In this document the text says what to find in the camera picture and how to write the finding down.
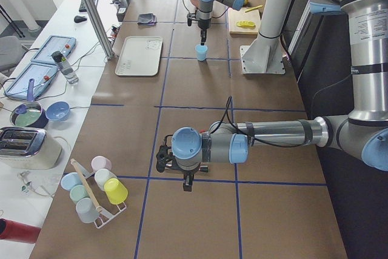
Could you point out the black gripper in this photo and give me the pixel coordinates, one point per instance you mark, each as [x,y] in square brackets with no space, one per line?
[188,173]
[202,25]

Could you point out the light blue cup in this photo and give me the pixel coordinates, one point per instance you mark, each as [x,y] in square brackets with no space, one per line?
[201,52]

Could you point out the yellow cup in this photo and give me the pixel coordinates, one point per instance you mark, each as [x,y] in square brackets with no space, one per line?
[116,192]

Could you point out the white cup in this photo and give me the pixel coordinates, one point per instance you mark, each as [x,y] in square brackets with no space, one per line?
[102,176]

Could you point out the pink cup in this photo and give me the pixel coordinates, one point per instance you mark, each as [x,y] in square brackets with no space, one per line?
[100,162]

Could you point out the grey cup on rack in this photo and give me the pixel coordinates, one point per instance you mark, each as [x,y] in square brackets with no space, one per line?
[86,210]

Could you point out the green cup on rack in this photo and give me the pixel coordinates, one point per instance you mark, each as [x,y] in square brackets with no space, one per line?
[77,193]

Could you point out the blue cup on rack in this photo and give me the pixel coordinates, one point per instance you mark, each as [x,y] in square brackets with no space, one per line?
[70,180]

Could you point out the bamboo cutting board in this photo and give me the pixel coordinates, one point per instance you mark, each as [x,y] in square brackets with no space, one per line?
[235,16]

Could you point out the lemon slices row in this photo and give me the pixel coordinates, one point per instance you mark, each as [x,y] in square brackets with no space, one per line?
[246,24]

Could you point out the yellow green knife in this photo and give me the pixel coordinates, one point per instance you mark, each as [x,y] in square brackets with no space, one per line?
[249,9]

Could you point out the grey folded cloth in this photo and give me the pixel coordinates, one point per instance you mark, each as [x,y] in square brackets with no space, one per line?
[147,19]

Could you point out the cream bear tray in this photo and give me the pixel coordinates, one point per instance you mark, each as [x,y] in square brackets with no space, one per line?
[139,56]

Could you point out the black computer mouse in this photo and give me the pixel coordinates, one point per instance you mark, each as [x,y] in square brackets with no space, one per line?
[78,19]

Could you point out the clear water bottle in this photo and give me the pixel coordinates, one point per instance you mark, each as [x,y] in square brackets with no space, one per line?
[64,66]

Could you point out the blue bowl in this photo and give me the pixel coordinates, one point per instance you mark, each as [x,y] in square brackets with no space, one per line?
[58,111]

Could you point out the teach pendant far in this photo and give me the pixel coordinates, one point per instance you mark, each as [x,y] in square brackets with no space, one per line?
[64,44]

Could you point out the cream toaster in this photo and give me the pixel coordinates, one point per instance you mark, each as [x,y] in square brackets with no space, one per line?
[29,148]

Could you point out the red cylinder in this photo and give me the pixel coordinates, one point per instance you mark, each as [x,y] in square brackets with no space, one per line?
[19,232]

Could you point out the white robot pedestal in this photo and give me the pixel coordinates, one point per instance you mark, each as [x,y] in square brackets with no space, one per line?
[264,55]

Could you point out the cup rack with wooden handle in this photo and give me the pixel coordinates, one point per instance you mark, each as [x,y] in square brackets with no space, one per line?
[105,215]

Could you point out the aluminium frame post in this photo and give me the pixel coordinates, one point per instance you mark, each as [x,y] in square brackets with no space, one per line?
[98,28]

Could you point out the purple handled saucepan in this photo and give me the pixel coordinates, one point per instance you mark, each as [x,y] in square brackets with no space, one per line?
[30,113]

